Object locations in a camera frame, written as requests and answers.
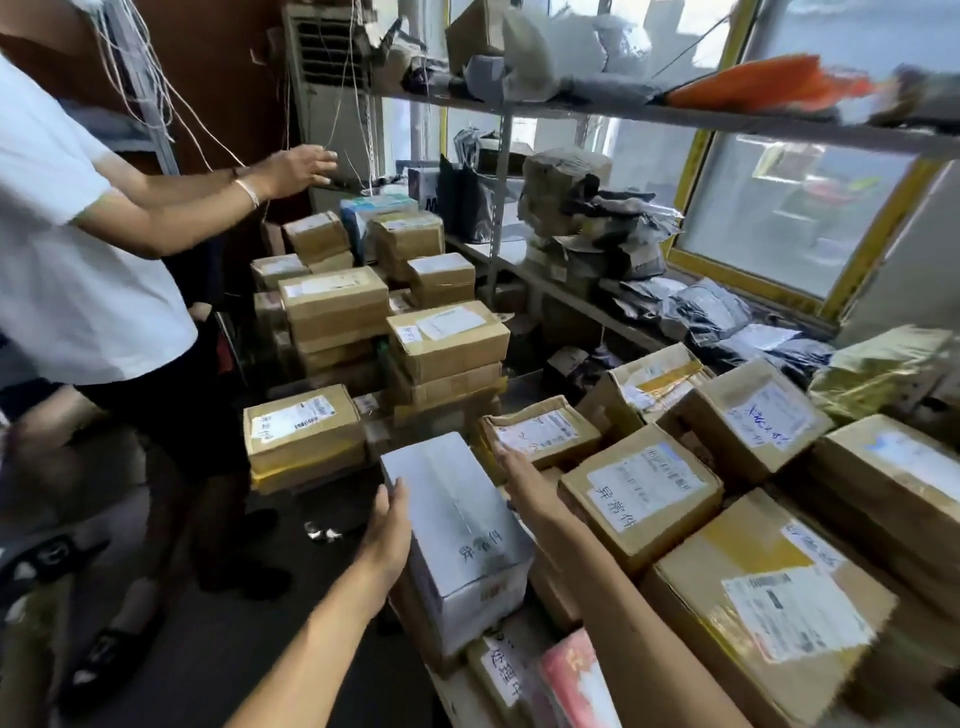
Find person's right forearm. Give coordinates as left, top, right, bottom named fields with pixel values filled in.
left=524, top=517, right=753, bottom=728

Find black paper bags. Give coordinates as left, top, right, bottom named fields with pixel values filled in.
left=437, top=153, right=498, bottom=247

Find small plain cardboard box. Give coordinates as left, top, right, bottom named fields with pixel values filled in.
left=446, top=0, right=511, bottom=70

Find white standing air conditioner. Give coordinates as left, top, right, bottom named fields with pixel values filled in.
left=283, top=3, right=378, bottom=213

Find orange plastic mailer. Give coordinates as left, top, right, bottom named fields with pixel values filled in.
left=663, top=53, right=877, bottom=114

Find pile of cardboard parcels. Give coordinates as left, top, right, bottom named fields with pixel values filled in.
left=389, top=341, right=960, bottom=728
left=243, top=209, right=513, bottom=498

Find person's left hand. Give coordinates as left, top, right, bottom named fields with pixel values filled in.
left=350, top=477, right=414, bottom=603

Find white hanging cords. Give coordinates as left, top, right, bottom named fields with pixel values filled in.
left=74, top=0, right=376, bottom=196

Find pile of grey plastic mailers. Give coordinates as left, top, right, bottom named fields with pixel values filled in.
left=599, top=277, right=835, bottom=378

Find pile of grey mailer bags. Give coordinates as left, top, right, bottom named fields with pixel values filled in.
left=517, top=146, right=685, bottom=284

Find person's left forearm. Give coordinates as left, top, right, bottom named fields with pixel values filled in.
left=224, top=569, right=395, bottom=728

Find grey metal shelf rack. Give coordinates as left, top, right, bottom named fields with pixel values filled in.
left=371, top=71, right=960, bottom=354

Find pink printed parcel box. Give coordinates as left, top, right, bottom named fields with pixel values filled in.
left=539, top=628, right=624, bottom=728

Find olive yellow bag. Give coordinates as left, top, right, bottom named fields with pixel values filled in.
left=808, top=324, right=955, bottom=423

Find white plastic bag bundle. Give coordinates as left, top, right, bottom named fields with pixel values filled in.
left=500, top=7, right=655, bottom=104

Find light blue box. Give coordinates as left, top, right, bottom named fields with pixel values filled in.
left=339, top=194, right=420, bottom=265

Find yellow framed window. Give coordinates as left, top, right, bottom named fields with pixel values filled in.
left=663, top=0, right=948, bottom=322

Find person's right hand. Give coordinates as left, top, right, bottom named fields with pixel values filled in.
left=491, top=442, right=580, bottom=547

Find white box parcel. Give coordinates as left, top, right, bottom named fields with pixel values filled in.
left=380, top=431, right=536, bottom=663

